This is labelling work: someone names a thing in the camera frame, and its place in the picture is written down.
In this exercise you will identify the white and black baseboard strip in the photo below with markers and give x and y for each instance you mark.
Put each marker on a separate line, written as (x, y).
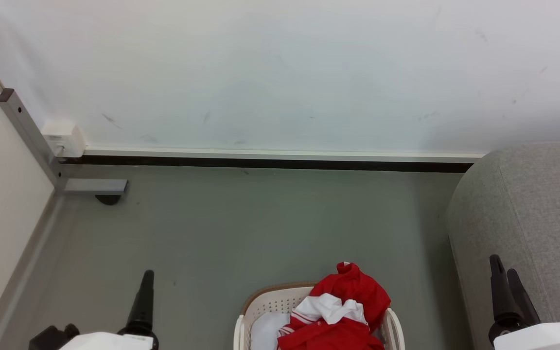
(270, 159)

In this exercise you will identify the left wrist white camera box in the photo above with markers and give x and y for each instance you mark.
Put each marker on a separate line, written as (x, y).
(107, 341)

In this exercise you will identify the white wall socket box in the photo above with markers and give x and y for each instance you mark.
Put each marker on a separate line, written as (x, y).
(64, 138)

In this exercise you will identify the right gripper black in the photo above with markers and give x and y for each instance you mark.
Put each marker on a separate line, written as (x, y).
(502, 324)

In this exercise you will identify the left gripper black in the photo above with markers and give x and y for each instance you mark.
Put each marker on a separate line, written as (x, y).
(140, 329)

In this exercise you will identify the black round frame foot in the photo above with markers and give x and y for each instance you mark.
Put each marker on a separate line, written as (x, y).
(108, 199)

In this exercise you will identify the grey fabric sofa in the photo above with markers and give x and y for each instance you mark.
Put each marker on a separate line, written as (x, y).
(528, 214)

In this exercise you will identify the white cloth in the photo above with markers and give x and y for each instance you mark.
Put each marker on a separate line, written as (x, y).
(268, 330)

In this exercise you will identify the grey metal frame post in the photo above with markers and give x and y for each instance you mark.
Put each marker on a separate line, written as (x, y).
(27, 127)

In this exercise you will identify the red and white garment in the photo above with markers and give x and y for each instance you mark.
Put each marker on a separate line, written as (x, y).
(353, 291)

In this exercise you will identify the white laundry basket brown rim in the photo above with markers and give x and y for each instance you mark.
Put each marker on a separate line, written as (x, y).
(272, 304)

